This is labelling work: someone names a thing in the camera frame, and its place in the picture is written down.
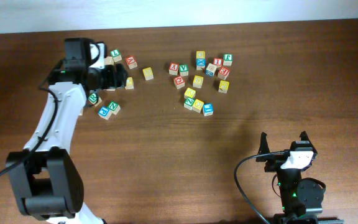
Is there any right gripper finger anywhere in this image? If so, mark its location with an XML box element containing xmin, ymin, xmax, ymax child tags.
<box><xmin>300</xmin><ymin>131</ymin><xmax>310</xmax><ymax>141</ymax></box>
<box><xmin>258</xmin><ymin>132</ymin><xmax>270</xmax><ymax>154</ymax></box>

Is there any green R letter block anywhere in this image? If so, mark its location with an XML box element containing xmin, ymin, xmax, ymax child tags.
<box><xmin>88</xmin><ymin>92</ymin><xmax>102</xmax><ymax>106</ymax></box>

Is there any yellow S block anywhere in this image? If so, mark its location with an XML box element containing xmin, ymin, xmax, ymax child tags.
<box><xmin>193</xmin><ymin>75</ymin><xmax>204</xmax><ymax>88</ymax></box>

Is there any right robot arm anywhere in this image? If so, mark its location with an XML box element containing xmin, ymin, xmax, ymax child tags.
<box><xmin>256</xmin><ymin>131</ymin><xmax>344</xmax><ymax>223</ymax></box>

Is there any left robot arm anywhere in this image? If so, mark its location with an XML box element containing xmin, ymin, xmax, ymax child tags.
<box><xmin>6</xmin><ymin>38</ymin><xmax>128</xmax><ymax>223</ymax></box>

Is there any plain wooden block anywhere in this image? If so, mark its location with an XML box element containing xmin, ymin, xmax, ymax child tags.
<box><xmin>104</xmin><ymin>56</ymin><xmax>114</xmax><ymax>66</ymax></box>

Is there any green L letter block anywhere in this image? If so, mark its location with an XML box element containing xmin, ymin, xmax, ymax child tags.
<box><xmin>110</xmin><ymin>49</ymin><xmax>122</xmax><ymax>63</ymax></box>

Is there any red A letter block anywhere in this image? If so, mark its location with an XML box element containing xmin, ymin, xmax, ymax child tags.
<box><xmin>125</xmin><ymin>56</ymin><xmax>137</xmax><ymax>69</ymax></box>

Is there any yellow block left cluster right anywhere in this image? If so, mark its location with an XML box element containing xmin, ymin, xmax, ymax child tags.
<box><xmin>125</xmin><ymin>77</ymin><xmax>134</xmax><ymax>90</ymax></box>

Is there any blue P letter block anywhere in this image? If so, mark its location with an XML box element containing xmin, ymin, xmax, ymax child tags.
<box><xmin>98</xmin><ymin>106</ymin><xmax>112</xmax><ymax>120</ymax></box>

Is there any green N letter block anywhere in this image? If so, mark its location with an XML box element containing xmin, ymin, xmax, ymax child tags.
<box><xmin>108</xmin><ymin>101</ymin><xmax>121</xmax><ymax>115</ymax></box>

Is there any blue 1 number block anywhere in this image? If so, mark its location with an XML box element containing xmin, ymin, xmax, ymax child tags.
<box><xmin>203</xmin><ymin>103</ymin><xmax>214</xmax><ymax>116</ymax></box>

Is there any yellow lone block centre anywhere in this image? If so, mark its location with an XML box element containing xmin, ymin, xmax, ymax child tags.
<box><xmin>142</xmin><ymin>67</ymin><xmax>154</xmax><ymax>81</ymax></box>

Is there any yellow block far right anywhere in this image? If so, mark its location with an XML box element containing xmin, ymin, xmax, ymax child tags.
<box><xmin>218</xmin><ymin>80</ymin><xmax>229</xmax><ymax>93</ymax></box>

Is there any yellow block beside Z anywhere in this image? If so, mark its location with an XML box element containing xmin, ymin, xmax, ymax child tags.
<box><xmin>192</xmin><ymin>99</ymin><xmax>204</xmax><ymax>113</ymax></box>

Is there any red E letter block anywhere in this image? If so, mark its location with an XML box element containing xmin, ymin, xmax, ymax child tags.
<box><xmin>218</xmin><ymin>67</ymin><xmax>230</xmax><ymax>80</ymax></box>

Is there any green Z letter block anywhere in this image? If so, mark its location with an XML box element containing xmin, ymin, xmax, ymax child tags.
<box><xmin>184</xmin><ymin>97</ymin><xmax>195</xmax><ymax>110</ymax></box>

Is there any blue edged wooden block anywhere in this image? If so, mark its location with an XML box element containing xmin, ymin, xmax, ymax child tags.
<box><xmin>205</xmin><ymin>63</ymin><xmax>217</xmax><ymax>77</ymax></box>

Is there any red Y letter block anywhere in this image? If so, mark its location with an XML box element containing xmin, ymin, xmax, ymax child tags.
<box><xmin>168</xmin><ymin>63</ymin><xmax>179</xmax><ymax>75</ymax></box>

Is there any green J letter block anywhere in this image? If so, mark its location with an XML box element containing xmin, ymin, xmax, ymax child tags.
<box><xmin>223</xmin><ymin>54</ymin><xmax>233</xmax><ymax>66</ymax></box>

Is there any red I letter block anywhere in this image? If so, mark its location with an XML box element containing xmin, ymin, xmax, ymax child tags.
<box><xmin>213</xmin><ymin>58</ymin><xmax>223</xmax><ymax>68</ymax></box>

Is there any red Q letter block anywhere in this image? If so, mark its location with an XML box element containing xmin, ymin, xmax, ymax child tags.
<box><xmin>173</xmin><ymin>76</ymin><xmax>185</xmax><ymax>89</ymax></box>

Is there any blue X letter block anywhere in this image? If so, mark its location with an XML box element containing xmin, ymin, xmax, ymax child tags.
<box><xmin>196</xmin><ymin>58</ymin><xmax>206</xmax><ymax>70</ymax></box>

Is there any green V letter block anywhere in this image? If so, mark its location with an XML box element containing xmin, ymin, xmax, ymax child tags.
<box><xmin>179</xmin><ymin>64</ymin><xmax>189</xmax><ymax>77</ymax></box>

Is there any yellow block top right cluster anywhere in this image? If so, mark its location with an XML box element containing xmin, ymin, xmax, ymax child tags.
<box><xmin>196</xmin><ymin>51</ymin><xmax>206</xmax><ymax>59</ymax></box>

